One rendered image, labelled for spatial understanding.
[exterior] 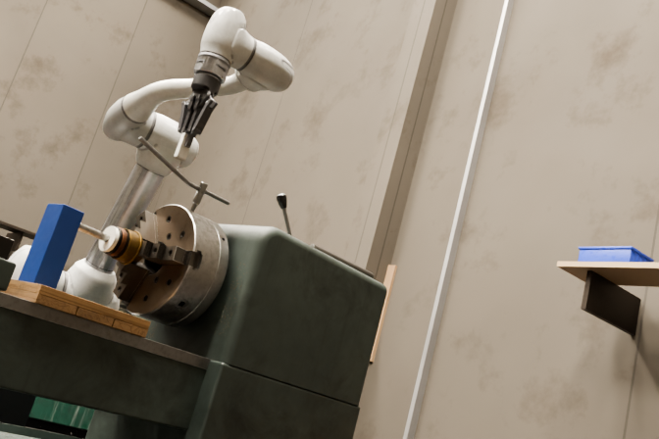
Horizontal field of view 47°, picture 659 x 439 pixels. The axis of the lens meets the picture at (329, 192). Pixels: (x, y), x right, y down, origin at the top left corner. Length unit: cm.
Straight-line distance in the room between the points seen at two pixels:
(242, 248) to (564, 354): 326
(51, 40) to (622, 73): 735
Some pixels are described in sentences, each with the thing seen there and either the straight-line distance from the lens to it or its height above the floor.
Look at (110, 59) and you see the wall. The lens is 1093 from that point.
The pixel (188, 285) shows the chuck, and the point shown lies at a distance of 201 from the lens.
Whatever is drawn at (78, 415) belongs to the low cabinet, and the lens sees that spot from 832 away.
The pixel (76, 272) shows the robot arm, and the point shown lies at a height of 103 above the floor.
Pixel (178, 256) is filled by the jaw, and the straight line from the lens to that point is 200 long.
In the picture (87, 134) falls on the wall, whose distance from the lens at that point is 1062.
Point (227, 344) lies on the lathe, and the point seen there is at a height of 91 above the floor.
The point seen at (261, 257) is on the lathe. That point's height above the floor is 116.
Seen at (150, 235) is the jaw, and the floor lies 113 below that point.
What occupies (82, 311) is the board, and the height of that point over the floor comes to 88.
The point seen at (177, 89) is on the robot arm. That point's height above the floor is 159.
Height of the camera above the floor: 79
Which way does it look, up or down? 16 degrees up
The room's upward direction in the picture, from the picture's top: 16 degrees clockwise
